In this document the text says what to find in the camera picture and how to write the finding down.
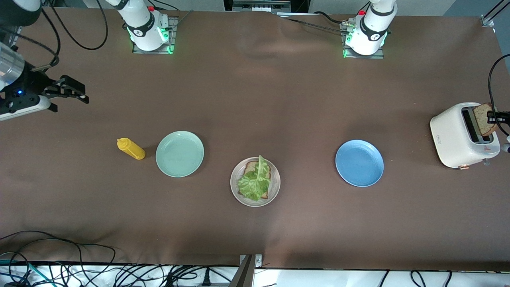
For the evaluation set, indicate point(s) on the blue plate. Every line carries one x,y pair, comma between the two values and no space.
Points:
359,163

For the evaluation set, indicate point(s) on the cream white toaster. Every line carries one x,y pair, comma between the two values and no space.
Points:
450,139

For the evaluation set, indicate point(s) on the brown table cloth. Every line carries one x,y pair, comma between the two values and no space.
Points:
255,99

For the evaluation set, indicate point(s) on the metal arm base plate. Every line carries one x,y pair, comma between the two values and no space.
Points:
174,24
378,56

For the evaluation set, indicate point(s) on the aluminium frame profile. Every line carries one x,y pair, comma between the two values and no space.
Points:
488,20

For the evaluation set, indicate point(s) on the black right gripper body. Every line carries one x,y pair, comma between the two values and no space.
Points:
32,85

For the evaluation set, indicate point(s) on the mint green plate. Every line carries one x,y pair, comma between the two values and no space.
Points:
179,154

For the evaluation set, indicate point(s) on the beige plate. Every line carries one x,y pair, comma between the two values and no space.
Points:
276,183

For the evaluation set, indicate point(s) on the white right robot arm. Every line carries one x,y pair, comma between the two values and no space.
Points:
143,24

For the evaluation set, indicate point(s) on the black power plug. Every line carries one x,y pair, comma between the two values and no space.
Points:
206,279

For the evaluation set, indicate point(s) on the green lettuce leaf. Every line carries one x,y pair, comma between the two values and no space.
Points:
255,185

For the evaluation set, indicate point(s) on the toasted bread slice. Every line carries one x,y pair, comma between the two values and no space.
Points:
250,166
482,117

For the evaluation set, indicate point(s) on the yellow squeeze bottle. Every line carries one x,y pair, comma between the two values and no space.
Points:
133,149

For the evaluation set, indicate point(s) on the aluminium camera post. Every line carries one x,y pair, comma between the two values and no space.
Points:
249,275

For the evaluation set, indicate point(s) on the grey power strip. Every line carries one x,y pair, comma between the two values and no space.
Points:
261,6

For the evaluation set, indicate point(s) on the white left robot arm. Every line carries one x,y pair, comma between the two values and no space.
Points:
374,28

